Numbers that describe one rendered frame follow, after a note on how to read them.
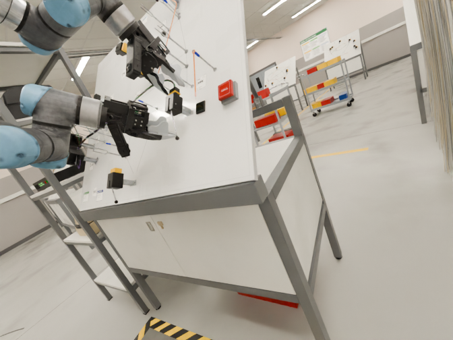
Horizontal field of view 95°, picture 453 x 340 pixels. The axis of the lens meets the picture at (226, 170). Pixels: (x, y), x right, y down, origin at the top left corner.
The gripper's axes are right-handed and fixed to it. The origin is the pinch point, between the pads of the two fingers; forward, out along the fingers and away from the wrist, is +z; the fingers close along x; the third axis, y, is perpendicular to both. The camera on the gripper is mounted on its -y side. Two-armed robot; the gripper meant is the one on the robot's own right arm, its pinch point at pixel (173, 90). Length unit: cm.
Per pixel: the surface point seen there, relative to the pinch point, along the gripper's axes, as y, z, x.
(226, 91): -3.9, 6.4, -19.7
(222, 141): -14.7, 15.2, -15.4
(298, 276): -42, 55, -27
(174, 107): -7.1, 2.7, -2.1
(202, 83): 6.8, 5.1, -6.4
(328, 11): 1062, 377, 31
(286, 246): -36, 44, -27
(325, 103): 384, 318, 28
